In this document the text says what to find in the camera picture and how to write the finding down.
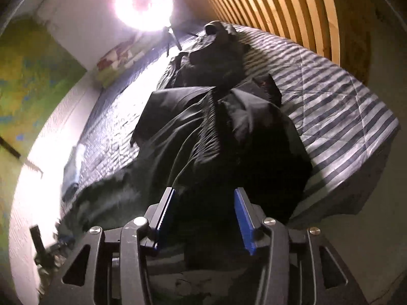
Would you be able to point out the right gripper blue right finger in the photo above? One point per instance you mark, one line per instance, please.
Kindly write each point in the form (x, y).
(249, 224)

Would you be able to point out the green yellow wall map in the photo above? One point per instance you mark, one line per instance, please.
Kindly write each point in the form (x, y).
(36, 73)

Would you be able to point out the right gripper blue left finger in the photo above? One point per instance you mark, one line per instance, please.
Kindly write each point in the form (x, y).
(159, 217)

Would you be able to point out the black and white hanging strip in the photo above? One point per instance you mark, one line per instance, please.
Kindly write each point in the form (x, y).
(21, 158)

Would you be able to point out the folded light blue towel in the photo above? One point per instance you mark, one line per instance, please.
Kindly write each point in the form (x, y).
(71, 172)

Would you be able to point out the black trousers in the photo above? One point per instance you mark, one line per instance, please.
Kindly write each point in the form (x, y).
(204, 142)

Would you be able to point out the bright ring light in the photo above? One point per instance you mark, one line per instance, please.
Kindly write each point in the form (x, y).
(144, 15)

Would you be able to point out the folded green floral blanket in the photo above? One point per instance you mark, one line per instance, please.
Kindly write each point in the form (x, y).
(123, 56)

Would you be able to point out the striped blue grey bedspread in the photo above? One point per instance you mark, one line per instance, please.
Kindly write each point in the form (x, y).
(346, 129)

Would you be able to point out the wooden slatted bed rail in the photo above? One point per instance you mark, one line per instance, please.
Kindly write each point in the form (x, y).
(310, 23)

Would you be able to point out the dark grey button shirt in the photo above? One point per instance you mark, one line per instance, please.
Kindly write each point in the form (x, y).
(215, 60)

